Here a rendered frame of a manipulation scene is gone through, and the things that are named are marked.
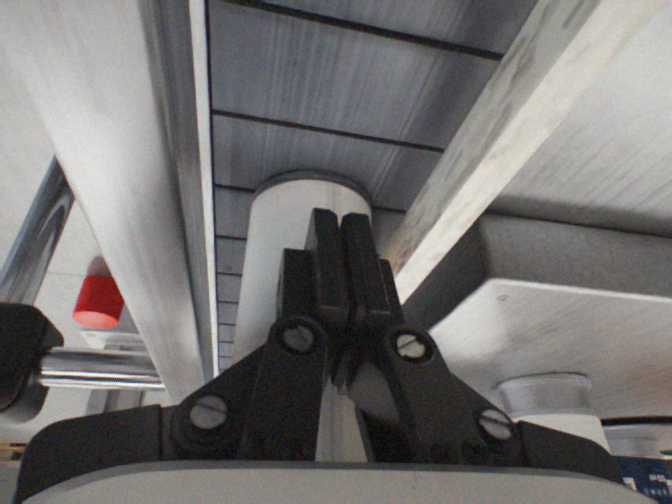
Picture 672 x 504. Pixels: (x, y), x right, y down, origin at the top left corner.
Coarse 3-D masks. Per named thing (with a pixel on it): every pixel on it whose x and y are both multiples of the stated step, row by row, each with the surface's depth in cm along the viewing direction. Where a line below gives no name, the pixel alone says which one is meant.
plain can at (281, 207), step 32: (256, 192) 17; (288, 192) 16; (320, 192) 16; (352, 192) 17; (256, 224) 16; (288, 224) 15; (256, 256) 15; (256, 288) 15; (256, 320) 14; (320, 416) 12; (352, 416) 12; (320, 448) 12; (352, 448) 12
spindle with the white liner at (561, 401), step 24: (504, 384) 43; (528, 384) 41; (552, 384) 41; (576, 384) 41; (504, 408) 44; (528, 408) 41; (552, 408) 39; (576, 408) 39; (576, 432) 38; (600, 432) 39
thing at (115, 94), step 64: (0, 0) 3; (64, 0) 3; (128, 0) 3; (64, 64) 3; (128, 64) 3; (192, 64) 5; (64, 128) 4; (128, 128) 4; (192, 128) 5; (128, 192) 5; (192, 192) 6; (128, 256) 6; (192, 256) 7; (192, 320) 8; (192, 384) 12
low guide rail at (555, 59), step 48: (576, 0) 8; (624, 0) 8; (528, 48) 10; (576, 48) 8; (624, 48) 9; (480, 96) 12; (528, 96) 10; (576, 96) 9; (480, 144) 11; (528, 144) 11; (432, 192) 14; (480, 192) 12; (432, 240) 14
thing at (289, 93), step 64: (256, 0) 12; (320, 0) 11; (384, 0) 11; (448, 0) 11; (512, 0) 11; (256, 64) 13; (320, 64) 13; (384, 64) 13; (448, 64) 13; (256, 128) 15; (320, 128) 15; (384, 128) 15; (448, 128) 15; (384, 192) 18
